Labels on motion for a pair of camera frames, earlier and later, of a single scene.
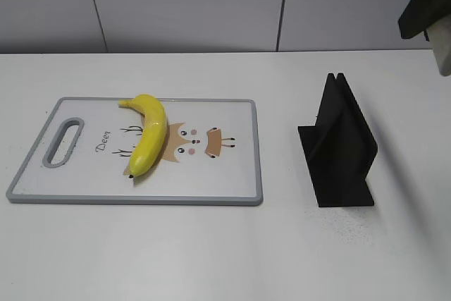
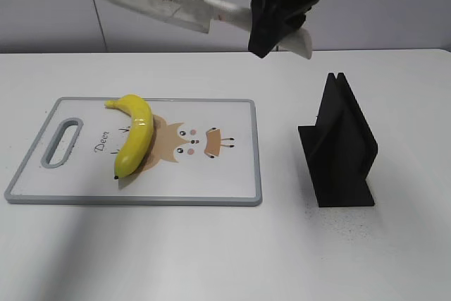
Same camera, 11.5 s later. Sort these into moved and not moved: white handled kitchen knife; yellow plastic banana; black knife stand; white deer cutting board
Moved: yellow plastic banana; white handled kitchen knife
Not moved: black knife stand; white deer cutting board
